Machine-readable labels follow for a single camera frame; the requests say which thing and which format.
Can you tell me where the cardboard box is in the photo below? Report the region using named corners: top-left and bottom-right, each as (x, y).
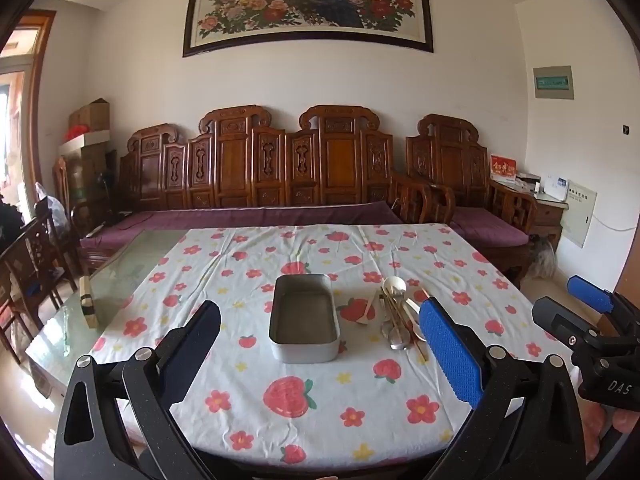
top-left (68, 98), bottom-right (111, 134)

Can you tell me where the light wooden chopstick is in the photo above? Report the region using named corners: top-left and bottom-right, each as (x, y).
top-left (381, 291), bottom-right (428, 362)

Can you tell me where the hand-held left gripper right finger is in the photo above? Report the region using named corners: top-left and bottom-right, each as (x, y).
top-left (418, 297), bottom-right (588, 480)

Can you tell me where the person's right hand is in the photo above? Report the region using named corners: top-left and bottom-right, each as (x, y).
top-left (581, 401), bottom-right (640, 467)

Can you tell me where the wooden door frame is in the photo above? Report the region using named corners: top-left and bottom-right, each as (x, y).
top-left (0, 10), bottom-right (57, 221)

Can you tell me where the wooden dining chair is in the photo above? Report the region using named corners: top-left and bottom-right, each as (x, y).
top-left (0, 247), bottom-right (48, 363)
top-left (17, 200), bottom-right (83, 311)

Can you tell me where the wooden side table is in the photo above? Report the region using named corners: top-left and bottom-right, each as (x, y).
top-left (529, 194), bottom-right (569, 241)

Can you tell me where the purple armchair cushion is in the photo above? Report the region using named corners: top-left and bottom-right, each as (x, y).
top-left (450, 206), bottom-right (531, 248)

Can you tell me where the clear plastic bag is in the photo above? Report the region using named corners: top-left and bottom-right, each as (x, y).
top-left (34, 182), bottom-right (69, 241)

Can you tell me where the carved wooden armchair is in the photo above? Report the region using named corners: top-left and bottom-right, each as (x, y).
top-left (405, 114), bottom-right (538, 281)

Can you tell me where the carved wooden sofa bench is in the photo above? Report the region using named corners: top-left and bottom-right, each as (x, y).
top-left (117, 105), bottom-right (433, 226)

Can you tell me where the white wall electrical panel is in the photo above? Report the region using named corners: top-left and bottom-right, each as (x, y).
top-left (560, 182), bottom-right (598, 249)

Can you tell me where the rectangular metal tin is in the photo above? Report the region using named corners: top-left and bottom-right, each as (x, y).
top-left (268, 274), bottom-right (342, 364)

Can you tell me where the white topped cabinet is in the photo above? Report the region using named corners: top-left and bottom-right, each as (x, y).
top-left (56, 130), bottom-right (119, 221)

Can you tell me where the framed peacock painting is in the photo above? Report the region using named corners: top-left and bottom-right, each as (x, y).
top-left (181, 0), bottom-right (435, 58)

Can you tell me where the wooden block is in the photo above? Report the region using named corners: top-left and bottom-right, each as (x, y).
top-left (78, 275), bottom-right (100, 330)

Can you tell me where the white plastic fork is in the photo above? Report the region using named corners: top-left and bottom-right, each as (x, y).
top-left (360, 287), bottom-right (382, 325)

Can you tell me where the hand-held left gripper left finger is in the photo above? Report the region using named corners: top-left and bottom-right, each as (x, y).
top-left (54, 300), bottom-right (222, 480)

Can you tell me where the grey plastic bag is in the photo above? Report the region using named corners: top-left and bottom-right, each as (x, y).
top-left (529, 236), bottom-right (557, 279)

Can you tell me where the red desk calendar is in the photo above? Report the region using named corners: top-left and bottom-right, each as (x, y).
top-left (490, 154), bottom-right (517, 182)

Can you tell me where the white soup spoon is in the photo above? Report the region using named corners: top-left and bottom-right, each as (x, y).
top-left (402, 297), bottom-right (429, 343)

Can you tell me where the long purple sofa cushion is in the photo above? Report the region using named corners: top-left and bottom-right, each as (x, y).
top-left (80, 201), bottom-right (406, 252)

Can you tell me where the white round rice spoon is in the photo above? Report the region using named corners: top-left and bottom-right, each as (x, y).
top-left (382, 276), bottom-right (409, 311)

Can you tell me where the brown wooden chopstick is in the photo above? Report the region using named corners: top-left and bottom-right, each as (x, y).
top-left (397, 287), bottom-right (430, 333)

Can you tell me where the floral strawberry tablecloth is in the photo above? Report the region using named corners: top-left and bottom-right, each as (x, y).
top-left (87, 222), bottom-right (606, 466)

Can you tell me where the green wall box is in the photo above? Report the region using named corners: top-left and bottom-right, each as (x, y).
top-left (532, 65), bottom-right (574, 101)

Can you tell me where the white wall cable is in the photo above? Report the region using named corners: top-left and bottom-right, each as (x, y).
top-left (595, 210), bottom-right (637, 234)

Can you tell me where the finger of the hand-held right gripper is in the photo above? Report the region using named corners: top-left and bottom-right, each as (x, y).
top-left (566, 275), bottom-right (618, 313)
top-left (531, 296), bottom-right (601, 349)

